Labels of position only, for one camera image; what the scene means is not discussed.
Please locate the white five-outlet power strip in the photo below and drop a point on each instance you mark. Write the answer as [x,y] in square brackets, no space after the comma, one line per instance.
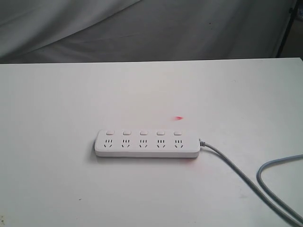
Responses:
[146,143]

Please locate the black tripod stand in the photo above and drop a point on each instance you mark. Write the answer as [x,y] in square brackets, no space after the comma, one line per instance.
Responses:
[292,12]

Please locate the grey backdrop cloth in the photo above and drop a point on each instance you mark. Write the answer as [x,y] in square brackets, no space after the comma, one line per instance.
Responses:
[63,31]

